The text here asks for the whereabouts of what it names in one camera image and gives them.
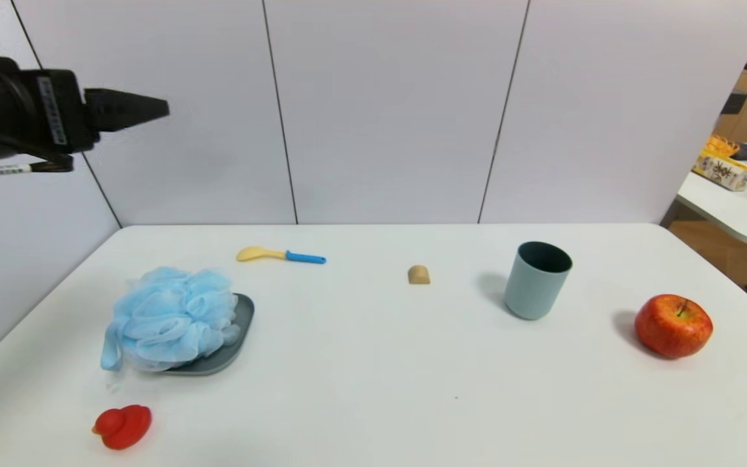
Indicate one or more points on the grey plastic dish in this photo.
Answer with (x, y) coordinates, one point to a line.
(238, 334)

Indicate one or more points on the small tan wooden block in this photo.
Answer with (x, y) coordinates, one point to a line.
(419, 275)

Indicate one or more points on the grey-blue plastic cup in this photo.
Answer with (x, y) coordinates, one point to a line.
(532, 292)

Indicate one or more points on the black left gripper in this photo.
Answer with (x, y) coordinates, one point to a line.
(62, 110)

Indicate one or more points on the red apple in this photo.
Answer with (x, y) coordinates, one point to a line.
(670, 327)

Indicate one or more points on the printed cardboard box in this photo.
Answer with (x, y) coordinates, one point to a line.
(722, 173)

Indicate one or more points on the blue mesh bath loofah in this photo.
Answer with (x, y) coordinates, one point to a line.
(172, 321)

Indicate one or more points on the dark panel on shelf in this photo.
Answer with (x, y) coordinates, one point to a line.
(733, 104)

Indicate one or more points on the red rubber duck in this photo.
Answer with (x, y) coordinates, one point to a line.
(126, 428)

